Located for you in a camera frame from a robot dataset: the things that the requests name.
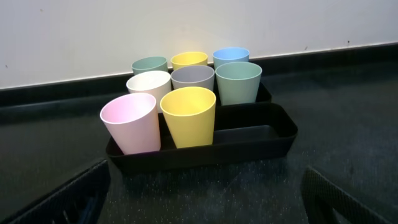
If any grey cup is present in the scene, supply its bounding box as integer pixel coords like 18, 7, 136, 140
170, 64, 216, 92

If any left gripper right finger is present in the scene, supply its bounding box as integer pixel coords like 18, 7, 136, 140
300, 166, 393, 224

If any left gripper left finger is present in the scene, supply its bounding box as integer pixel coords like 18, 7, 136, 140
0, 157, 112, 224

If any green cup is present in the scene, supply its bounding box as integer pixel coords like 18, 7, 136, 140
215, 61, 263, 106
131, 55, 169, 75

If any blue cup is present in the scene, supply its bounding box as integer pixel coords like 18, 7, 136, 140
212, 47, 251, 70

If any white cup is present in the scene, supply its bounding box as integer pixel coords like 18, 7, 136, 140
126, 70, 172, 113

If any yellow cup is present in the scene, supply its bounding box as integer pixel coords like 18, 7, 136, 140
159, 86, 217, 149
170, 51, 209, 71

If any pink cup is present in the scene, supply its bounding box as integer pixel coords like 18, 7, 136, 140
99, 92, 162, 156

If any black tray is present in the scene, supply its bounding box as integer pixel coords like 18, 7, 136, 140
104, 81, 299, 175

